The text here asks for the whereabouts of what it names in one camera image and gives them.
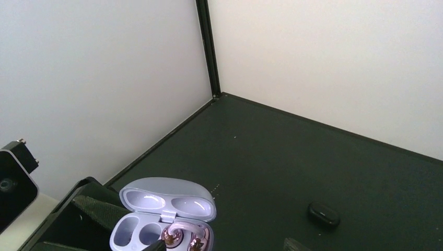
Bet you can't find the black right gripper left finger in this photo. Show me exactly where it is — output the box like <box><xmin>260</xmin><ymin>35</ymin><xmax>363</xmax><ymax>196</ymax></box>
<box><xmin>143</xmin><ymin>239</ymin><xmax>167</xmax><ymax>251</ymax></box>

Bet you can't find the lilac earbud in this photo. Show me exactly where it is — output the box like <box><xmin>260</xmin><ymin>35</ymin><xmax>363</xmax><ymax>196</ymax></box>
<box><xmin>160</xmin><ymin>222</ymin><xmax>213</xmax><ymax>251</ymax></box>

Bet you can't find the lilac earbud charging case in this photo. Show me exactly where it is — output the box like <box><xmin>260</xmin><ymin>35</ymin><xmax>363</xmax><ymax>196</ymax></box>
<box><xmin>109</xmin><ymin>177</ymin><xmax>216</xmax><ymax>250</ymax></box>

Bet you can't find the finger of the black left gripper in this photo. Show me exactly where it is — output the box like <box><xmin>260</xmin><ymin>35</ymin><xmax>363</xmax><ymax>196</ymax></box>
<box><xmin>72</xmin><ymin>196</ymin><xmax>129</xmax><ymax>232</ymax></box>

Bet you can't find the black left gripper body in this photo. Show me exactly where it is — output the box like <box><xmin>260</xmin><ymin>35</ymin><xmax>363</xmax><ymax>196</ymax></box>
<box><xmin>19</xmin><ymin>177</ymin><xmax>121</xmax><ymax>250</ymax></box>

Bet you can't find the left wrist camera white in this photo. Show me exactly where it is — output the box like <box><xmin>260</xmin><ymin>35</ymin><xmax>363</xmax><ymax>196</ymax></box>
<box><xmin>1</xmin><ymin>139</ymin><xmax>39</xmax><ymax>232</ymax></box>

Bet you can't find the black earbud charging case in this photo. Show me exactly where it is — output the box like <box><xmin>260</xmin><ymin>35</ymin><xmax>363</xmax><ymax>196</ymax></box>
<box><xmin>307</xmin><ymin>201</ymin><xmax>341</xmax><ymax>229</ymax></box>

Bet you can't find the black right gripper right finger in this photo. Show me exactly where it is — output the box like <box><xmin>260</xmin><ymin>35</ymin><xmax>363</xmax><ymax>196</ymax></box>
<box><xmin>283</xmin><ymin>238</ymin><xmax>311</xmax><ymax>251</ymax></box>

